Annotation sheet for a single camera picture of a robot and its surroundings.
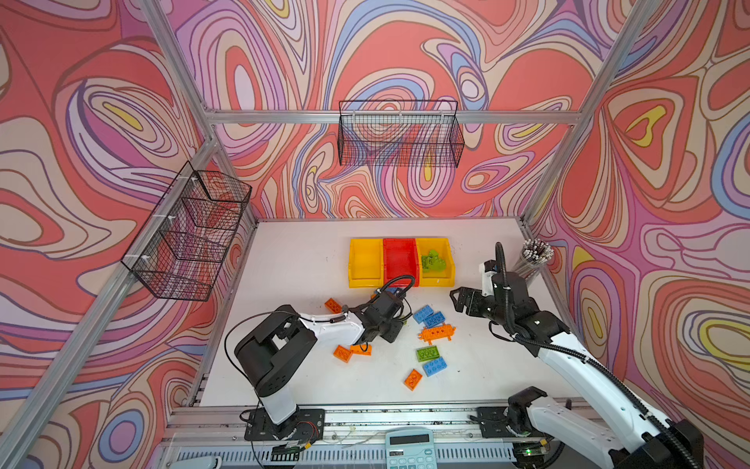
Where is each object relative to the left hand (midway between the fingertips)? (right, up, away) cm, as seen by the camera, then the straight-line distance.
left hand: (398, 325), depth 90 cm
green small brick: (+14, +22, +15) cm, 30 cm away
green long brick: (+15, +18, +10) cm, 26 cm away
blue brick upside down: (+11, +1, +1) cm, 12 cm away
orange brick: (-21, +5, +3) cm, 22 cm away
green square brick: (+11, +19, +11) cm, 25 cm away
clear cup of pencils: (+41, +22, -4) cm, 46 cm away
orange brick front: (+3, -13, -10) cm, 16 cm away
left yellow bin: (-11, +19, +15) cm, 26 cm away
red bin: (+2, +21, +14) cm, 25 cm away
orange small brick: (-17, -7, -6) cm, 19 cm away
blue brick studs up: (+8, +3, +3) cm, 9 cm away
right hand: (+18, +9, -10) cm, 23 cm away
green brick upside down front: (+8, -7, -7) cm, 12 cm away
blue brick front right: (+10, -10, -9) cm, 16 cm away
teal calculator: (+1, -24, -21) cm, 32 cm away
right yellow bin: (+13, +14, +6) cm, 20 cm away
